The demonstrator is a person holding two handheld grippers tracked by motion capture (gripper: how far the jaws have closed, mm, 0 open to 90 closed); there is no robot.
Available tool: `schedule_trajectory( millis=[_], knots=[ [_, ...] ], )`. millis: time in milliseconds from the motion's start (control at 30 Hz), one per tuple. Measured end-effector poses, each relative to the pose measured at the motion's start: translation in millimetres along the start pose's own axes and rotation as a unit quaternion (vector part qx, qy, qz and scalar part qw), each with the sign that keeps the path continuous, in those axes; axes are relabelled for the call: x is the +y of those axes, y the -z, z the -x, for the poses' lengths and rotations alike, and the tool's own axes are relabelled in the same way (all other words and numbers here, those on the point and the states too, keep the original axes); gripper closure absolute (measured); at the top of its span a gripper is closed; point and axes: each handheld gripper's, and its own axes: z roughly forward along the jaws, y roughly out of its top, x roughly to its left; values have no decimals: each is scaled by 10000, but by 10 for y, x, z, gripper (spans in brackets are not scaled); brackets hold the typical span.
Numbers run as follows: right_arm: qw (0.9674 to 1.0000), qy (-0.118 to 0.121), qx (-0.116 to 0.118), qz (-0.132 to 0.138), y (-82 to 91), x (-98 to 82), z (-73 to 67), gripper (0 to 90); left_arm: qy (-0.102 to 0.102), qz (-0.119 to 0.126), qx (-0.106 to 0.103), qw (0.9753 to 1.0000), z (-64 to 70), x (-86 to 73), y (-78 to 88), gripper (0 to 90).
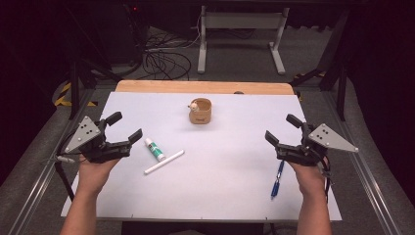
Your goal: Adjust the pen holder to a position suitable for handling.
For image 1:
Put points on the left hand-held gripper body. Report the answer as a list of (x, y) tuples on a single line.
[(98, 150)]

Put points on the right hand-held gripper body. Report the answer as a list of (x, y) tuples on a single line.
[(303, 153)]

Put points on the green and white glue stick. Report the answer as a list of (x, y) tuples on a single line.
[(156, 150)]

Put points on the blue pen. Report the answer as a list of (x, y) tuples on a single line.
[(278, 181)]

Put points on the wooden bear pen holder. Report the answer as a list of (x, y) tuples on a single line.
[(200, 115)]

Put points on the person's left hand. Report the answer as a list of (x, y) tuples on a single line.
[(93, 176)]

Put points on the person's right hand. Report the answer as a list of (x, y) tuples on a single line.
[(311, 179)]

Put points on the black tripod stand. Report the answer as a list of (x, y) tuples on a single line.
[(74, 88), (341, 84)]

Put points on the yellow black hazard tape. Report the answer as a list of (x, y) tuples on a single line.
[(65, 98)]

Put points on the black equipment case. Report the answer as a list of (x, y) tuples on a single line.
[(125, 29)]

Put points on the white metal stand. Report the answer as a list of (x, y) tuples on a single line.
[(241, 20)]

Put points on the aluminium rail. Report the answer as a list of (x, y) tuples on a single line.
[(36, 192), (365, 176)]

